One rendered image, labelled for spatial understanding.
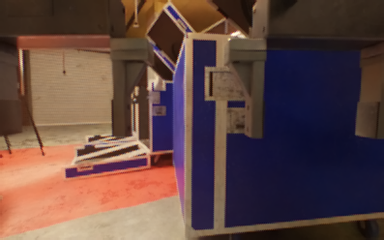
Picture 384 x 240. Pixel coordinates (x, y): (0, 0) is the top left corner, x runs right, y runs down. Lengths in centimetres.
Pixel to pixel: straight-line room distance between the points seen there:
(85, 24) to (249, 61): 17
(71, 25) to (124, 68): 6
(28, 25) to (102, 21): 7
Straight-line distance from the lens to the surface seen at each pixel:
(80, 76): 794
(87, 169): 208
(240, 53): 21
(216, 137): 75
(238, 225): 92
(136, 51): 21
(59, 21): 24
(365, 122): 29
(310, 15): 24
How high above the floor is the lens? 69
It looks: 4 degrees down
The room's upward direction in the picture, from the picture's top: straight up
